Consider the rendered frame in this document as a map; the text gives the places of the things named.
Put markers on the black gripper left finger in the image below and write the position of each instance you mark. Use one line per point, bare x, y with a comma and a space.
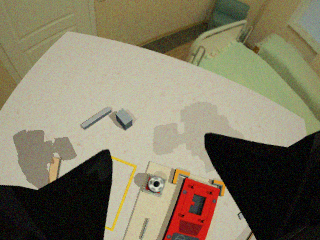
73, 207

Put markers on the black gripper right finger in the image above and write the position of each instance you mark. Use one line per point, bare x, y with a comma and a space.
264, 180

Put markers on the black wheel with grey hub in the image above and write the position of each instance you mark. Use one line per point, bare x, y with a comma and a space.
159, 187

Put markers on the tan rectangular bar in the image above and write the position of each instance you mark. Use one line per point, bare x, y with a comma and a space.
54, 170

